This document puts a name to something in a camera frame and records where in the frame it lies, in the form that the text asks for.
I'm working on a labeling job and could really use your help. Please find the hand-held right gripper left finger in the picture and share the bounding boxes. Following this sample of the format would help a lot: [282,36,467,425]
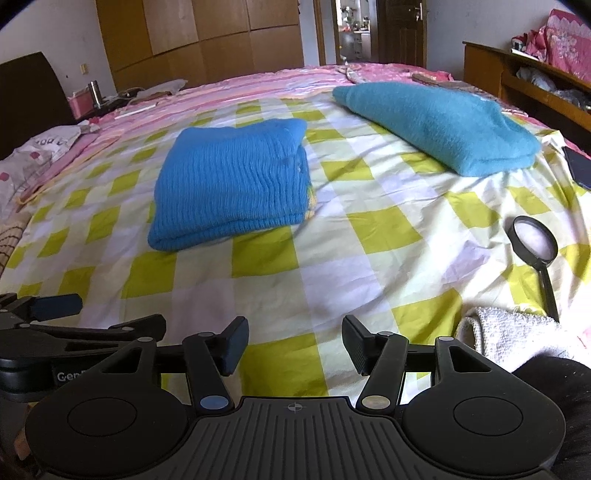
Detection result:
[90,316,250,411]

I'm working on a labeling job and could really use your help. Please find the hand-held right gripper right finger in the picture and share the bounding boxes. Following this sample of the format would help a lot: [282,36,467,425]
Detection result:
[342,315,504,412]

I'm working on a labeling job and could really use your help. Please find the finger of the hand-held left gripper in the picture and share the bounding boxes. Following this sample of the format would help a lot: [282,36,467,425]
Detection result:
[0,294,84,329]
[14,315,167,352]

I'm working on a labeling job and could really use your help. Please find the blue knit sweater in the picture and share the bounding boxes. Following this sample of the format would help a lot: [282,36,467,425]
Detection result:
[148,117,317,252]

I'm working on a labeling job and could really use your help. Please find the brown striped cloth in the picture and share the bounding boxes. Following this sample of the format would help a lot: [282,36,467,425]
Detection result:
[0,216,29,274]

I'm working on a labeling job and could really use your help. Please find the green checked bed sheet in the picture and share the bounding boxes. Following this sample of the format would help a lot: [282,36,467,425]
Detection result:
[0,85,591,402]

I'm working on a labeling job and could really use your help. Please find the white dotted pillow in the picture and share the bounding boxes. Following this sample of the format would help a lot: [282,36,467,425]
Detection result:
[0,124,100,214]

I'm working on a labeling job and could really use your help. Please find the white towel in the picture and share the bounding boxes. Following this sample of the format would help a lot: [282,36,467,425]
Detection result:
[456,305,591,372]

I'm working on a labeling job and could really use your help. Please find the black magnifying glass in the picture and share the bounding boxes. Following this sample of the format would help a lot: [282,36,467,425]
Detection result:
[506,215,561,324]

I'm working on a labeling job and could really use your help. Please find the pink box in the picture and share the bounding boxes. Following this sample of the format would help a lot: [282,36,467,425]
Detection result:
[68,90,96,117]

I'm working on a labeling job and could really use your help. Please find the white flat strip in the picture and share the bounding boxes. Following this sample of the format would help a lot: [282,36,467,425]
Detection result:
[114,103,158,120]

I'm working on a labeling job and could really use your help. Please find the person's dark clothing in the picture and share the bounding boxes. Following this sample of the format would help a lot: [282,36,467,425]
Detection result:
[505,354,591,480]

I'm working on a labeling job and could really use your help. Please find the teal folded blanket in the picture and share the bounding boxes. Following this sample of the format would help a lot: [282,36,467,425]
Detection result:
[332,83,543,177]

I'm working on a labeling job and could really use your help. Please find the white crumpled cloth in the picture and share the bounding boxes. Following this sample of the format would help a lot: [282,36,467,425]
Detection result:
[133,79,188,99]

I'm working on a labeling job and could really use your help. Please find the pink striped quilt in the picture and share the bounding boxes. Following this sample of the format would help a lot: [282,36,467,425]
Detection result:
[14,62,462,204]

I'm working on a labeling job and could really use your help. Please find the brown patterned cloth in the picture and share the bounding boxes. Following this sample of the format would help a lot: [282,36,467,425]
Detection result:
[410,71,468,92]

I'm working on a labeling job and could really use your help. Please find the black phone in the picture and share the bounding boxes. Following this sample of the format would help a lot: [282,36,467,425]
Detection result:
[562,145,591,191]

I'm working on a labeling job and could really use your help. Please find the wooden wardrobe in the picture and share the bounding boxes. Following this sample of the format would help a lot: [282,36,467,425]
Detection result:
[95,0,306,90]

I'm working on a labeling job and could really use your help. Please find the wooden desk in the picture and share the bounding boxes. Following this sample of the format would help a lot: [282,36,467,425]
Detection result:
[463,41,591,154]

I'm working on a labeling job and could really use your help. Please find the brown wooden door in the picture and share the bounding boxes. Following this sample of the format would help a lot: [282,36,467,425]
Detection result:
[376,0,428,68]

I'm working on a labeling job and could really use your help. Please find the white bag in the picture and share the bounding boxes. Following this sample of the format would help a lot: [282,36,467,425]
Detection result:
[516,65,563,92]

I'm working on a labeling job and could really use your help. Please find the pink floral bedding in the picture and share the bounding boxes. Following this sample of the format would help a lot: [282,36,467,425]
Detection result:
[512,9,591,84]

